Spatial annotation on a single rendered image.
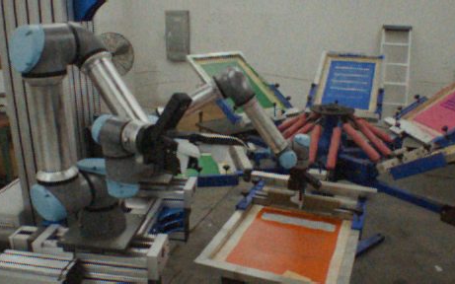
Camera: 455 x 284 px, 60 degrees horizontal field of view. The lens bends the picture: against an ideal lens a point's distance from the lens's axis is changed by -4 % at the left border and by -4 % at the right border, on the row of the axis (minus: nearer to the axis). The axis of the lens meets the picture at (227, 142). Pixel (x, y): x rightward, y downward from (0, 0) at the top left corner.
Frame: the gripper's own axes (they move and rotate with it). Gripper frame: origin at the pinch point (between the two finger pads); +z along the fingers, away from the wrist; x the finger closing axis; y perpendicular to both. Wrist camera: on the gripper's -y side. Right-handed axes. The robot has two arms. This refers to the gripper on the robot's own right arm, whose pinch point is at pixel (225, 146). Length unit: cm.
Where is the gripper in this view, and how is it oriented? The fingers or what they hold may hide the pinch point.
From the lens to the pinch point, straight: 78.9
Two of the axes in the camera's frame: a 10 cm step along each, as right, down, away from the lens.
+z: 8.3, 1.7, -5.2
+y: -0.8, 9.8, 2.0
